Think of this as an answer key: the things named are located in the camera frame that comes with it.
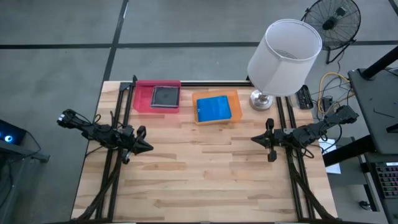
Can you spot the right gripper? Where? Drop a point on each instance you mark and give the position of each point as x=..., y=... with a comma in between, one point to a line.
x=275, y=138

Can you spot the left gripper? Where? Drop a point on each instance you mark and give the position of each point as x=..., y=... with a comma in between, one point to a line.
x=130, y=141

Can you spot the blue plastic disc case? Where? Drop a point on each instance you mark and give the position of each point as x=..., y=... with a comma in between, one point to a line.
x=214, y=109

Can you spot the clear jewel case black tray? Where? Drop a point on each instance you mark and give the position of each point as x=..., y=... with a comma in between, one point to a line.
x=165, y=96

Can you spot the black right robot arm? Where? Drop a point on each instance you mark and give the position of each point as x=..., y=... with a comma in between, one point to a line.
x=323, y=127

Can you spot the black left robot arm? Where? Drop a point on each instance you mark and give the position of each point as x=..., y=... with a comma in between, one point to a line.
x=90, y=129

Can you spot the orange translucent plastic bin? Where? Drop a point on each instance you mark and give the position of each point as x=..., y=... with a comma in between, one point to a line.
x=236, y=105

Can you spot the pink translucent plastic bin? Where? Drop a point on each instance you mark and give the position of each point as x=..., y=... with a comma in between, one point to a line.
x=141, y=99

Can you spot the white paper sheet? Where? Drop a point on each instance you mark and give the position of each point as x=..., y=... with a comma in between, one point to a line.
x=329, y=155

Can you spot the black power adapter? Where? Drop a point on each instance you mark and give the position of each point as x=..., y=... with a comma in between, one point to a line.
x=327, y=102

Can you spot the white shade silver table lamp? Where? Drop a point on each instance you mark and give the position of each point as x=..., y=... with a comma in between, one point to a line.
x=284, y=59

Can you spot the grey side desk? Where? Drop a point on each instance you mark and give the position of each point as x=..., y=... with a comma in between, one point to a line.
x=379, y=109

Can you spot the dark equipment stand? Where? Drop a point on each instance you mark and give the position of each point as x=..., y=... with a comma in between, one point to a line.
x=18, y=174

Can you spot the computer with blue light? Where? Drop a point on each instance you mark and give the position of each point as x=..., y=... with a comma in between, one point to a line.
x=9, y=133

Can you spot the backlit computer keyboard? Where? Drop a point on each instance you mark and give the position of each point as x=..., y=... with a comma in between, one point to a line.
x=388, y=180

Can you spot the black floor fan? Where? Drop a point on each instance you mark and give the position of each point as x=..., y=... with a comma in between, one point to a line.
x=331, y=23

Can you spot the black stand pole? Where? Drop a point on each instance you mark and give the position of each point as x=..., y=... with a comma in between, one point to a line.
x=381, y=63

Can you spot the black aluminium frame rail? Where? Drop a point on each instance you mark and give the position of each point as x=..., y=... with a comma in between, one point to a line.
x=280, y=109
x=126, y=85
x=202, y=83

